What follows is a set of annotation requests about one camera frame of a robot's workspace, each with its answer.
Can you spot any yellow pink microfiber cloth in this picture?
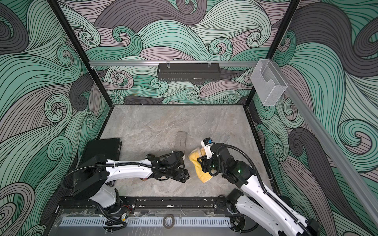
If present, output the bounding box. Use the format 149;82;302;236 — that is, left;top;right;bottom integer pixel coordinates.
188;147;212;183

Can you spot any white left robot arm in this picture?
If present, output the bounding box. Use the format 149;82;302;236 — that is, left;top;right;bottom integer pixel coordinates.
73;151;190;208

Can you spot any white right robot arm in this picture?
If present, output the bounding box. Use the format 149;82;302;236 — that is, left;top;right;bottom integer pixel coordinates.
199;138;321;236

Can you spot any black tape roll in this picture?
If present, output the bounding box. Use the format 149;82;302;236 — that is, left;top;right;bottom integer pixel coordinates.
162;214;175;229

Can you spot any black flat box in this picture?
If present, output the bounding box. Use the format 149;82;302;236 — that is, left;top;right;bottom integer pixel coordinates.
78;138;122;165

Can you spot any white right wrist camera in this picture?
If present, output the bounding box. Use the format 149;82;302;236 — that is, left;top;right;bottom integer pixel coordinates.
201;138;214;159

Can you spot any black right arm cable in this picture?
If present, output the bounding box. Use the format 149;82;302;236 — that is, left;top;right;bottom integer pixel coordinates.
208;144;314;236

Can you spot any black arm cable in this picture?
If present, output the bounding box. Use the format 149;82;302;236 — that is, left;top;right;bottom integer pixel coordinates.
60;150;185;191
208;144;314;236

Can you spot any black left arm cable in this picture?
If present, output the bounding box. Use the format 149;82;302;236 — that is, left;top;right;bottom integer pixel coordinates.
60;150;185;191

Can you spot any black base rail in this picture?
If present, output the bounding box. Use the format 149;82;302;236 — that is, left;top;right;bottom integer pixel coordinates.
56;196;291;216

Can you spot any black wall tray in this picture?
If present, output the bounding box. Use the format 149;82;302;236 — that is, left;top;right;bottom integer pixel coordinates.
157;63;221;82

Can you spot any clear acrylic wall holder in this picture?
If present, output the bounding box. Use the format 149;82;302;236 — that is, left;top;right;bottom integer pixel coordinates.
250;59;287;107

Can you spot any aluminium rail back wall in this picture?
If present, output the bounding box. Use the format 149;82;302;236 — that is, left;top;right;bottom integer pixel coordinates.
89;60;258;67

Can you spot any aluminium rail wall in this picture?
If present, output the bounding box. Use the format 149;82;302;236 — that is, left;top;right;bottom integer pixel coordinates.
270;61;378;225
89;60;258;67

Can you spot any white perforated cable duct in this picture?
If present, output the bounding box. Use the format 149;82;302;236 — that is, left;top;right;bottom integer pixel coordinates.
59;216;231;228

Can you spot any black corner frame post right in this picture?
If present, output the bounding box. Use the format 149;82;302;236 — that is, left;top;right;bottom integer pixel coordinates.
245;1;300;107

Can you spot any black corner frame post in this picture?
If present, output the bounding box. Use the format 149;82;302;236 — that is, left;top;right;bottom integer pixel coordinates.
245;1;300;107
47;0;114;109

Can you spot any aluminium rail right wall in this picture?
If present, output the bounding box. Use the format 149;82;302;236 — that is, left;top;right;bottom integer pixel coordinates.
270;61;378;225

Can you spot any black corner frame post left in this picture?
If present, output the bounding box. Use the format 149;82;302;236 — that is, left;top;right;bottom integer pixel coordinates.
47;0;114;109

